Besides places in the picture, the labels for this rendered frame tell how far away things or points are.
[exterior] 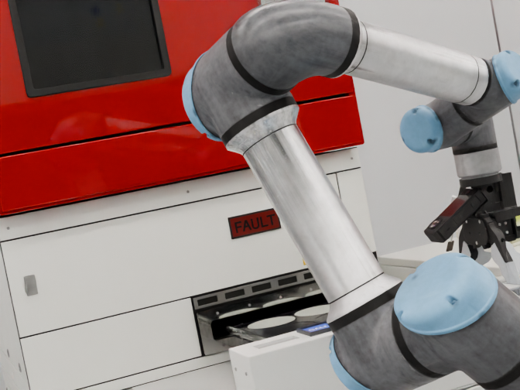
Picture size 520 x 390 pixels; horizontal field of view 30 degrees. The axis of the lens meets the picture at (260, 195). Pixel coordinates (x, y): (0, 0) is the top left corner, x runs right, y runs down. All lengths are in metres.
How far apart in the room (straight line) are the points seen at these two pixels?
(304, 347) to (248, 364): 0.09
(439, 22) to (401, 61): 2.78
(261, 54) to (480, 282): 0.39
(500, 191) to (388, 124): 2.29
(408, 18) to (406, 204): 0.76
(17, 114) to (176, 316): 0.53
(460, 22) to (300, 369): 2.85
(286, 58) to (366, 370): 0.42
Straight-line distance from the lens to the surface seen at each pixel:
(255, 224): 2.12
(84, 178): 1.97
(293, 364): 1.49
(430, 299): 1.19
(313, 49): 1.25
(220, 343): 2.10
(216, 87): 1.31
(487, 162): 1.66
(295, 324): 1.96
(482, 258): 1.76
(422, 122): 1.55
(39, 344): 2.03
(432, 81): 1.40
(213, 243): 2.09
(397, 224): 3.96
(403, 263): 2.14
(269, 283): 2.14
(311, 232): 1.29
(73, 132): 1.97
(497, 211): 1.68
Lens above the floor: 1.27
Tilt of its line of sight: 3 degrees down
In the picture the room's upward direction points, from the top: 11 degrees counter-clockwise
